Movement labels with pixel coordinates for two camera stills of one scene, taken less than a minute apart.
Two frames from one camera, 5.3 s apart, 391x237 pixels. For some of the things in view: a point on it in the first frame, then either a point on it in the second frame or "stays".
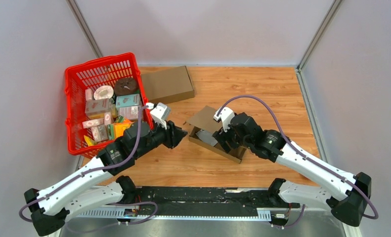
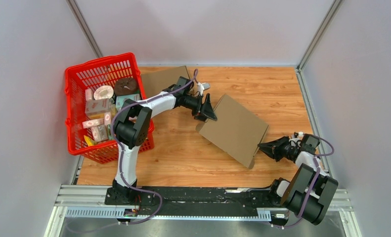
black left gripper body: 159,136 to 195,105
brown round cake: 125,86 stays
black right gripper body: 232,139 to 281,148
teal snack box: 127,100 stays
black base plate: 265,199 stays
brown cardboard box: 168,85 stays
